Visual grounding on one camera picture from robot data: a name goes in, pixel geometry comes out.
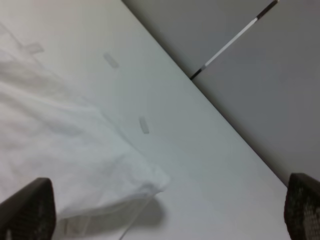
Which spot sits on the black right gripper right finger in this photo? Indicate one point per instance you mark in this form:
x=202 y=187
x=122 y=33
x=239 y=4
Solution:
x=302 y=207

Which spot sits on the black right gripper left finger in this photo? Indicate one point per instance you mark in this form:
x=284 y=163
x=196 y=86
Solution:
x=30 y=213

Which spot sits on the white short sleeve shirt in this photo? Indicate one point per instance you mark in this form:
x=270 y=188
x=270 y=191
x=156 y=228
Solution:
x=101 y=182

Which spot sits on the clear tape strip middle right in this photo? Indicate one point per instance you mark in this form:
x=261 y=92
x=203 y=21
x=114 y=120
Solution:
x=144 y=125

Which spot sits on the clear tape strip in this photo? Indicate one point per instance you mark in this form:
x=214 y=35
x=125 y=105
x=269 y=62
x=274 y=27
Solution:
x=110 y=60
x=144 y=125

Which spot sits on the clear tape strip upper right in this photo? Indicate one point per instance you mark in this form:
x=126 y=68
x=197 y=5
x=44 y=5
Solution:
x=110 y=60

